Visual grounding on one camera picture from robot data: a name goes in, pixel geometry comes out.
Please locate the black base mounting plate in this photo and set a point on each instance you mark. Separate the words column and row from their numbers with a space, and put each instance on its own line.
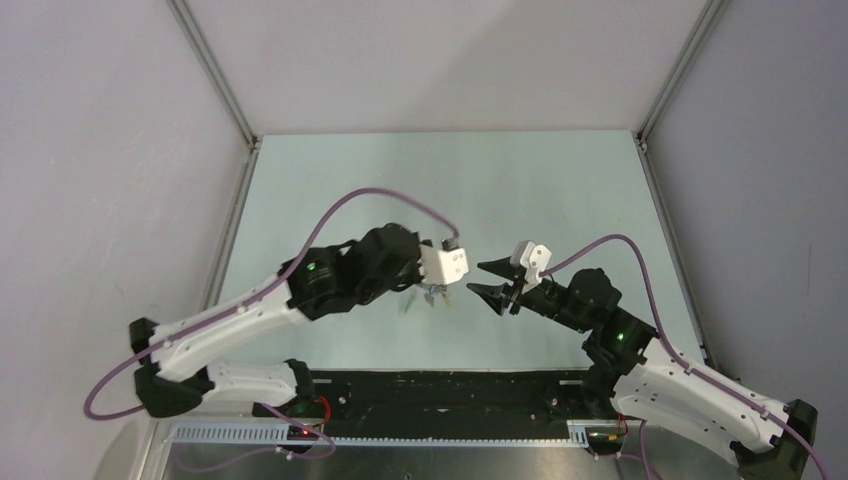
column 447, row 405

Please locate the left aluminium frame post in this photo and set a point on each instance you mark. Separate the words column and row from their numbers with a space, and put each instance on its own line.
column 197, row 41

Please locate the large metal keyring with keys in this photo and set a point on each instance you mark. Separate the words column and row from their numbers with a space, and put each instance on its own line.
column 430, row 295

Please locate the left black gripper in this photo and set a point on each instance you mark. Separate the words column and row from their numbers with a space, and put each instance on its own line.
column 414, row 276

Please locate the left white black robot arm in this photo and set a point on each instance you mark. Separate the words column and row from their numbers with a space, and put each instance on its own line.
column 181, row 364

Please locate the grey slotted cable duct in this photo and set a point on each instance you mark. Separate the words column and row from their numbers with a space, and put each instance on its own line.
column 283, row 435

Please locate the left small circuit board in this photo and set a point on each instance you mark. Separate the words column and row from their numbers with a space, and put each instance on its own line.
column 305, row 433

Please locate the right aluminium frame post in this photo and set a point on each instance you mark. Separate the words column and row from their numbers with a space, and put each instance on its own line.
column 706, row 22

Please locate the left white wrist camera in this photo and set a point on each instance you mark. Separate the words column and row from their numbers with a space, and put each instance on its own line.
column 442, row 267

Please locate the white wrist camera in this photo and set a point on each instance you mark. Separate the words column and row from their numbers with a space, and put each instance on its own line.
column 442, row 267
column 530, row 260

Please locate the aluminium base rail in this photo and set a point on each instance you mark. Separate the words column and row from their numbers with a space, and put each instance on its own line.
column 164, row 399

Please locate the small circuit board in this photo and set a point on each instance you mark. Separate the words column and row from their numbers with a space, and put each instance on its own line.
column 605, row 437
column 305, row 433

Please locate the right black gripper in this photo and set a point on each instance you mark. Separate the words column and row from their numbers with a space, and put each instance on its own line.
column 496, row 296

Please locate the aluminium frame post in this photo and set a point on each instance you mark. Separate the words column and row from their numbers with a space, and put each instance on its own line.
column 197, row 41
column 706, row 22

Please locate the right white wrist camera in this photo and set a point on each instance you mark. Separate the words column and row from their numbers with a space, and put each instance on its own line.
column 530, row 260

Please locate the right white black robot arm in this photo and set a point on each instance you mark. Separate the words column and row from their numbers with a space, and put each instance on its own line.
column 633, row 374

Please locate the right small circuit board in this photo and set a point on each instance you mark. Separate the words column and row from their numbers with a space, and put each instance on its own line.
column 605, row 437

